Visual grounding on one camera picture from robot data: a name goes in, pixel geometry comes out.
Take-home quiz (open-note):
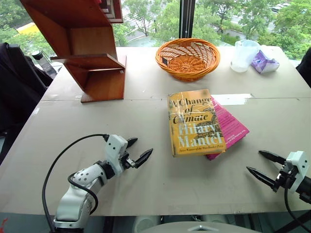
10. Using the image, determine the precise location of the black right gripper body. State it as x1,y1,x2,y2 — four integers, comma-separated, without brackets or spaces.
272,162,298,193

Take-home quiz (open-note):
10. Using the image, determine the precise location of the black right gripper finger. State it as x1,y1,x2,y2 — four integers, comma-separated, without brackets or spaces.
258,150,287,165
246,166,278,188

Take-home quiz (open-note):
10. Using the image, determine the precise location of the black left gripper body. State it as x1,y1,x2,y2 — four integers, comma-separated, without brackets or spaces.
118,151,136,171

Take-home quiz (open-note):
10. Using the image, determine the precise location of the pink paperback book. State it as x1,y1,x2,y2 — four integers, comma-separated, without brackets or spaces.
205,95,250,161

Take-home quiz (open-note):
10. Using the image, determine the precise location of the yellow hardcover book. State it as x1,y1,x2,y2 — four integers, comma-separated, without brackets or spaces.
167,88,227,158

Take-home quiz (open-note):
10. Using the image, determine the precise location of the brown wooden bookshelf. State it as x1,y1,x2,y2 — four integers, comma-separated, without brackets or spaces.
19,0,127,104

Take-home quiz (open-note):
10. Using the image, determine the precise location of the white rounded shape under table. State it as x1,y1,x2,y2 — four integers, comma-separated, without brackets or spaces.
201,214,229,224
132,215,161,233

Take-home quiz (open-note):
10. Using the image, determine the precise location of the grey robot torso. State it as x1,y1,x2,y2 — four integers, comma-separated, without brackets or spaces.
138,220,261,233

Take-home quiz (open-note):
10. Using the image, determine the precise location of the purple and white packet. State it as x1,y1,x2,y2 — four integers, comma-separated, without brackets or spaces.
250,49,281,75

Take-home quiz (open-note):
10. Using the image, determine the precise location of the dark chair back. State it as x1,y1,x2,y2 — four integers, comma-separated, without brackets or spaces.
296,47,311,88

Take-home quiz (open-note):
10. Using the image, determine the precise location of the orange woven basket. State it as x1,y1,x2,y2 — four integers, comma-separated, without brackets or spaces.
155,37,221,83

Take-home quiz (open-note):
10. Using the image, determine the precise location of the clear plastic measuring cup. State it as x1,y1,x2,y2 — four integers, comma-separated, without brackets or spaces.
230,39,260,73

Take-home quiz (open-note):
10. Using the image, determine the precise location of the clear bottle with black cap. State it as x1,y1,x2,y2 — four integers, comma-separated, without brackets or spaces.
31,50,58,79

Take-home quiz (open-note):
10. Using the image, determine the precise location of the black chair with dark cloth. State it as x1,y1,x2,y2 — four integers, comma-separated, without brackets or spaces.
0,42,54,166

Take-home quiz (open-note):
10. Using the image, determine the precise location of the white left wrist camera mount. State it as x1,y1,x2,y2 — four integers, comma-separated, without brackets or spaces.
104,134,129,177

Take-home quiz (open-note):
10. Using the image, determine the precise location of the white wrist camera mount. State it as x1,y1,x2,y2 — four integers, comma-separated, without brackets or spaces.
286,150,311,194
104,134,129,177

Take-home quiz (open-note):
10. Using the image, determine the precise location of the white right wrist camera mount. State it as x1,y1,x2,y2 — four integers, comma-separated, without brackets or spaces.
286,150,311,194

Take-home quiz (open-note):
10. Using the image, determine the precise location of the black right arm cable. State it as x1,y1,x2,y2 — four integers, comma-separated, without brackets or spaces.
284,178,311,233

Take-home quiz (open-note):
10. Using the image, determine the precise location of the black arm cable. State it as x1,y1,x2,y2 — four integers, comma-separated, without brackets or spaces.
41,133,110,233
284,178,311,233

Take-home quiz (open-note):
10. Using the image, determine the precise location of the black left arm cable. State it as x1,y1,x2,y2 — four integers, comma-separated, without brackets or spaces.
41,133,110,233

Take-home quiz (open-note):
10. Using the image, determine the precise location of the beaded blind cord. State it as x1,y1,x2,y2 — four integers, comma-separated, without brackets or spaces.
184,0,190,35

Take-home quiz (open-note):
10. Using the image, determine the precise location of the dark window frame post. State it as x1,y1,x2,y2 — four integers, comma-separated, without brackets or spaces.
179,0,197,39

